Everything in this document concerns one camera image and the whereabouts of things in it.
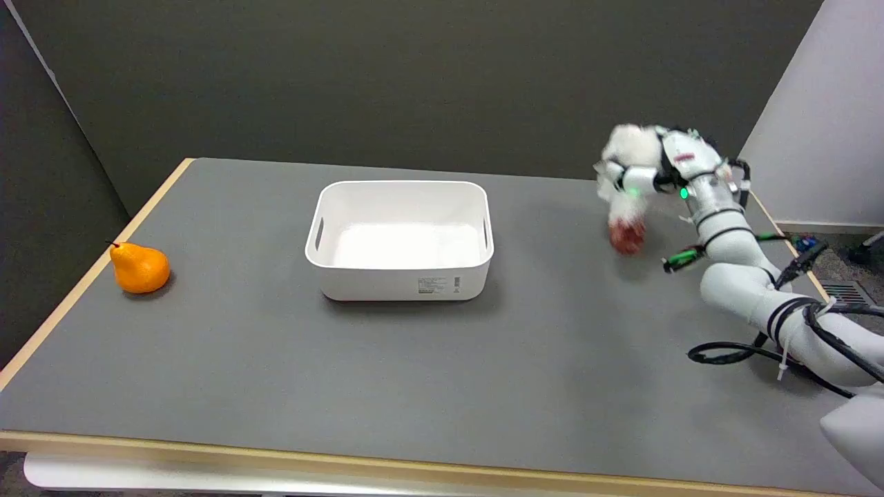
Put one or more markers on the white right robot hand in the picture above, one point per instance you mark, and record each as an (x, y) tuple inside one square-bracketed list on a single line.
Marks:
[(684, 162)]

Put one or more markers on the white and red plush toy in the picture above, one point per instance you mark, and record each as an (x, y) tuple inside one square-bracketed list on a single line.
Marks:
[(630, 155)]

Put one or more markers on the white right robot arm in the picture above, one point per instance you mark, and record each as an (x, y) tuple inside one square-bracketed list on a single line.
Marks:
[(753, 276)]

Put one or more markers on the white plastic storage box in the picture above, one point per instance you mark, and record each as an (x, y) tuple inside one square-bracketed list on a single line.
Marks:
[(400, 239)]

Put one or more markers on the orange toy pear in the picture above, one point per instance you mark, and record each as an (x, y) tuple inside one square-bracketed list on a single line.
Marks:
[(139, 267)]

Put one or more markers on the black object on floor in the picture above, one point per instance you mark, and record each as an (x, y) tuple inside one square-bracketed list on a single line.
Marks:
[(867, 248)]

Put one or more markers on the floor vent grate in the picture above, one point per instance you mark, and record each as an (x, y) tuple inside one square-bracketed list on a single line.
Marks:
[(847, 293)]

